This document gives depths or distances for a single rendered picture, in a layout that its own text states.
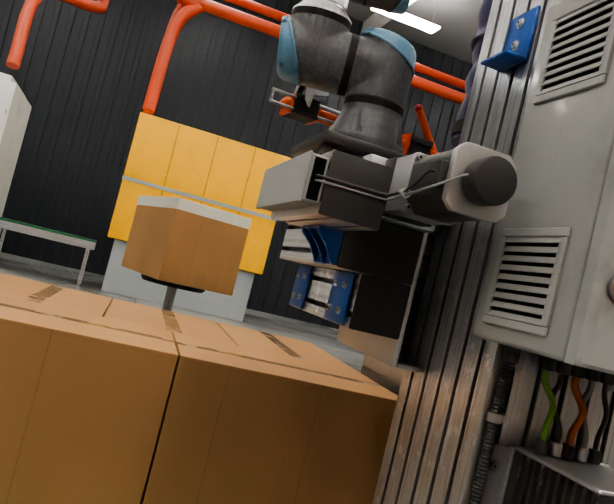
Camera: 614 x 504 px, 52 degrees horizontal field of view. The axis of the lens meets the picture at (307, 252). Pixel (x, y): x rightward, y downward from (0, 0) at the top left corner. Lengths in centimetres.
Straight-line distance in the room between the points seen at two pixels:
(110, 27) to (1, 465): 1147
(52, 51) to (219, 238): 972
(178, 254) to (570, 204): 246
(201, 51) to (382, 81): 1157
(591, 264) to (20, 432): 123
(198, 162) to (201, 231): 593
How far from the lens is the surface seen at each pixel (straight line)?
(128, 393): 153
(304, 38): 121
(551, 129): 87
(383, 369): 203
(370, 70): 121
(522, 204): 87
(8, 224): 899
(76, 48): 1257
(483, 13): 206
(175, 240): 307
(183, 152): 901
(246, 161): 913
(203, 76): 1257
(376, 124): 117
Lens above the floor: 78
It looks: 3 degrees up
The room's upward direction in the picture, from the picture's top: 14 degrees clockwise
